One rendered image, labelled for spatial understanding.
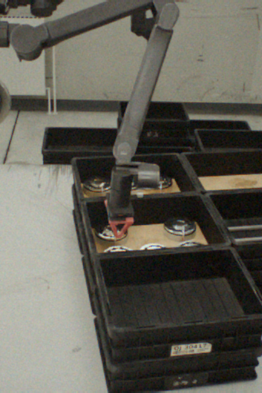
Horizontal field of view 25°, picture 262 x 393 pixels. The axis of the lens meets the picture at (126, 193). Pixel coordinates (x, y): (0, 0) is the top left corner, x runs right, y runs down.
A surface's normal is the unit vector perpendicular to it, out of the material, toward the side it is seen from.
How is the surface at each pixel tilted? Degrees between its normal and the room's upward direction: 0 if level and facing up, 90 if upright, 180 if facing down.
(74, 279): 0
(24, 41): 61
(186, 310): 0
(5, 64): 90
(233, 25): 90
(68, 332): 0
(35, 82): 90
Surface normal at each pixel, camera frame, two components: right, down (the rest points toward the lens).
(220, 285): 0.04, -0.87
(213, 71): 0.05, 0.50
